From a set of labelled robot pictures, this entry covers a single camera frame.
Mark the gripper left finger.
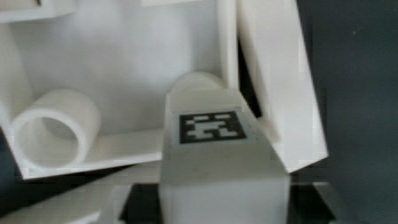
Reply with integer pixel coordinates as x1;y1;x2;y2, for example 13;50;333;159
97;185;134;224

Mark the white U-shaped fence frame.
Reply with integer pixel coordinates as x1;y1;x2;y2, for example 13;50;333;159
0;0;328;224

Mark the white chair seat block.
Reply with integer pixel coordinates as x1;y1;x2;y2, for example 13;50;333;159
0;0;239;179

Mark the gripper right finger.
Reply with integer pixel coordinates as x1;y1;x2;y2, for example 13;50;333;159
314;182;356;224

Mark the white chair leg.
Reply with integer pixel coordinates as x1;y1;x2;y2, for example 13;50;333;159
159;72;290;224

